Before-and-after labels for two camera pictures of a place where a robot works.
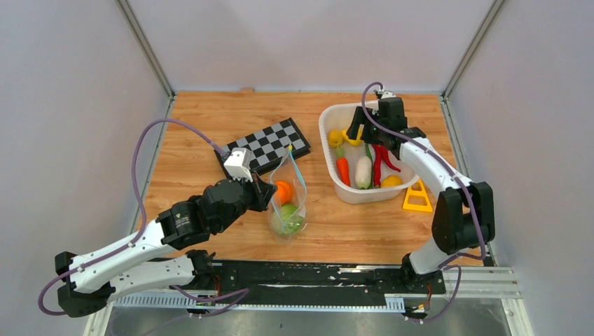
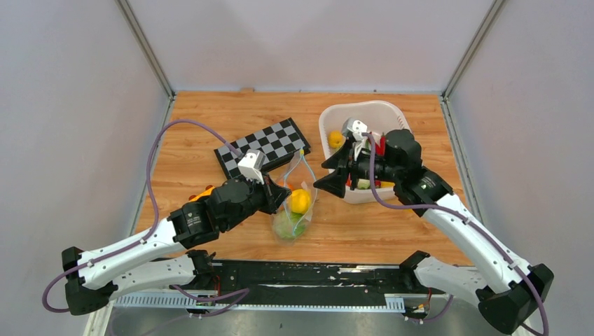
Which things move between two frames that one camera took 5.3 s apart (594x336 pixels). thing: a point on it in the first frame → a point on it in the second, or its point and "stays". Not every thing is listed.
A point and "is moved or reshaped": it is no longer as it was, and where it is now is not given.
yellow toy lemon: x=335 y=138 stays
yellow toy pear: x=357 y=142 is moved or reshaped
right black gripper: x=365 y=136 → x=334 y=183
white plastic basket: x=358 y=172 stays
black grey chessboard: x=272 y=145 stays
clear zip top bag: x=288 y=213 is moved or reshaped
